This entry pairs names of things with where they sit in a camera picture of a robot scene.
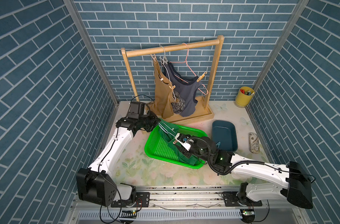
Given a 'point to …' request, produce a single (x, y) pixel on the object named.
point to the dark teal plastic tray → (224, 134)
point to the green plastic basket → (155, 143)
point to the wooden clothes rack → (205, 113)
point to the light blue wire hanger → (165, 129)
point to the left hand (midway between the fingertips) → (165, 118)
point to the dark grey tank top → (185, 87)
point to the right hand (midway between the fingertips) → (179, 139)
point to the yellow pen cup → (244, 96)
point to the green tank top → (184, 157)
